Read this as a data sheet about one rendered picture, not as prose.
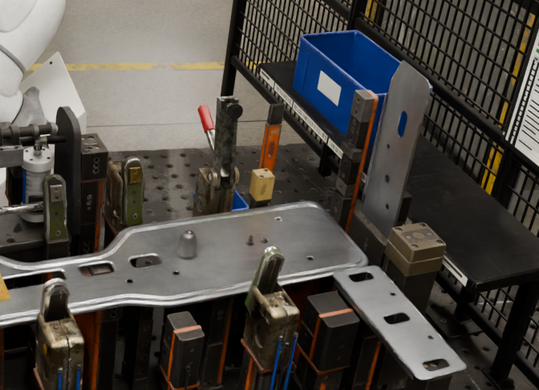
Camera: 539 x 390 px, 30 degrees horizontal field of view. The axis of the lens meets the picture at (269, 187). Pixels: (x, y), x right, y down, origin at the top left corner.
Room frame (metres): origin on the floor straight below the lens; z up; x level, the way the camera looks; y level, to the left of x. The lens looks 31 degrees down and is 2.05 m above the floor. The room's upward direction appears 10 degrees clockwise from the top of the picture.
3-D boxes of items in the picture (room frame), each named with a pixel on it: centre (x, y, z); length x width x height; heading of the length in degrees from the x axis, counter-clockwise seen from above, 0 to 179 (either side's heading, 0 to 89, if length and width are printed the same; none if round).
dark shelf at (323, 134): (1.91, -0.25, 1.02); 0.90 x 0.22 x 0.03; 31
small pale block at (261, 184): (1.66, 0.02, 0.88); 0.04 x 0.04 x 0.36; 31
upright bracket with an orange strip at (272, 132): (1.70, 0.01, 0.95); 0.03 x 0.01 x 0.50; 121
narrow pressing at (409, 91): (1.64, -0.21, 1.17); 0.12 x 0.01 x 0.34; 31
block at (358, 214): (1.64, -0.21, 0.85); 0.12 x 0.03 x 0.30; 31
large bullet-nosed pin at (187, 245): (1.45, 0.13, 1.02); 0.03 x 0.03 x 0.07
